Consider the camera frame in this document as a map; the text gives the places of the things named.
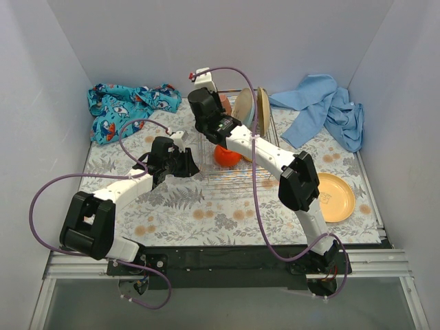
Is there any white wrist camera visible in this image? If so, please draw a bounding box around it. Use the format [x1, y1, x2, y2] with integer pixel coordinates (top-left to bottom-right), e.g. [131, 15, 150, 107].
[188, 67, 217, 94]
[166, 128, 188, 153]

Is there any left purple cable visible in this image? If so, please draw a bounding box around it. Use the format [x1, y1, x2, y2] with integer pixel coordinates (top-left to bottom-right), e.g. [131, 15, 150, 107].
[28, 118, 173, 309]

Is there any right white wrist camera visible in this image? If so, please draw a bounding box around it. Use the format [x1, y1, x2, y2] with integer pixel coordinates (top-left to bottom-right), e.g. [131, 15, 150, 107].
[188, 67, 217, 94]

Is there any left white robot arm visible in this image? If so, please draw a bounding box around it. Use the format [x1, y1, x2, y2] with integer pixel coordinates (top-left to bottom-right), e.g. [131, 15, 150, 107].
[60, 131, 199, 275]

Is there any beige and blue plate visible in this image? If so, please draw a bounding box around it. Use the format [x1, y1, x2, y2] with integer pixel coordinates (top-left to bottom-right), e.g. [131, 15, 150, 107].
[232, 88, 254, 128]

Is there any red orange bowl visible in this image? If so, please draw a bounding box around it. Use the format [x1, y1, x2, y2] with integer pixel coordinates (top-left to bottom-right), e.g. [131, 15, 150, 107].
[213, 145, 241, 167]

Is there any aluminium frame rail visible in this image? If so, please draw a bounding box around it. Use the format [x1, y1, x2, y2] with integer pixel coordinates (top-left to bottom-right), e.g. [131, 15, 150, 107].
[30, 249, 429, 329]

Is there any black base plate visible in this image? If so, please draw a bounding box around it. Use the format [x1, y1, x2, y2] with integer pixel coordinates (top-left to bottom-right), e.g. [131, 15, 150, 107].
[102, 244, 353, 292]

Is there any floral table mat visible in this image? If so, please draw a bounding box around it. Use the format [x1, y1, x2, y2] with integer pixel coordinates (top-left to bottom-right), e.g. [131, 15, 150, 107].
[85, 99, 386, 246]

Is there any pink mug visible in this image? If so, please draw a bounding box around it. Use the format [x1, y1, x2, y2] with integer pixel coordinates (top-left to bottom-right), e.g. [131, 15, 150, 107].
[219, 94, 232, 116]

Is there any light blue shirt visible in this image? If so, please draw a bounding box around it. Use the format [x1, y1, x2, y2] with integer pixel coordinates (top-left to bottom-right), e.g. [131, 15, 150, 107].
[269, 74, 364, 153]

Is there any wire dish rack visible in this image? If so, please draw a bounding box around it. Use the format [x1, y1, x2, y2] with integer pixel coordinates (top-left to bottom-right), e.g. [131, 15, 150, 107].
[199, 107, 280, 182]

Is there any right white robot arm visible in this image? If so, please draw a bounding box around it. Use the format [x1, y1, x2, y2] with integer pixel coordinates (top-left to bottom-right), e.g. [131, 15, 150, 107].
[188, 87, 340, 274]

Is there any beige bird pattern plate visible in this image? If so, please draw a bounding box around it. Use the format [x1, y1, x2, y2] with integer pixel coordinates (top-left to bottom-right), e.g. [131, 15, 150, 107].
[257, 87, 270, 136]

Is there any blue shark pattern cloth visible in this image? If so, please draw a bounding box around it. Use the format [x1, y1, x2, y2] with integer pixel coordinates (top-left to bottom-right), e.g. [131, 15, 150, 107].
[87, 84, 182, 145]

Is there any yellow bowl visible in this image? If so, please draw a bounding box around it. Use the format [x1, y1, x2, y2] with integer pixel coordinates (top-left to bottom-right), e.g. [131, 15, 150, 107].
[241, 155, 252, 162]

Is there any plain orange plate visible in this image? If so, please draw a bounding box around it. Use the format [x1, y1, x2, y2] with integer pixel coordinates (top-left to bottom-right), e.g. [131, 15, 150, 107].
[318, 173, 355, 223]

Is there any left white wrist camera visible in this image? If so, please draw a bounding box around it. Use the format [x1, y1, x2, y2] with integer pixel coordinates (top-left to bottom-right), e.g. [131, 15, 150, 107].
[166, 128, 188, 153]

